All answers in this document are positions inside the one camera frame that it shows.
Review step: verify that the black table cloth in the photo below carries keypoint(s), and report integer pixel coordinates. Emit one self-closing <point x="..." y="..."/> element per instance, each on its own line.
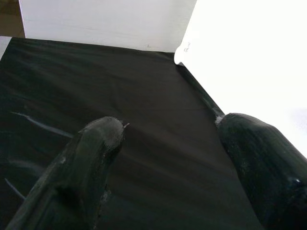
<point x="120" y="95"/>

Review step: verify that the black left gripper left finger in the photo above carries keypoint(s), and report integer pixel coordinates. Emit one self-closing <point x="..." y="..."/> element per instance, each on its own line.
<point x="76" y="172"/>

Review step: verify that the white plastic table top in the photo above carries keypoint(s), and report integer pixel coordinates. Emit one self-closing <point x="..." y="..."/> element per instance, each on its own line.
<point x="239" y="60"/>

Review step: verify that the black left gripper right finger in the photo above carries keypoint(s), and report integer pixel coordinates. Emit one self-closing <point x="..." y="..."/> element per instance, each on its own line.
<point x="266" y="167"/>

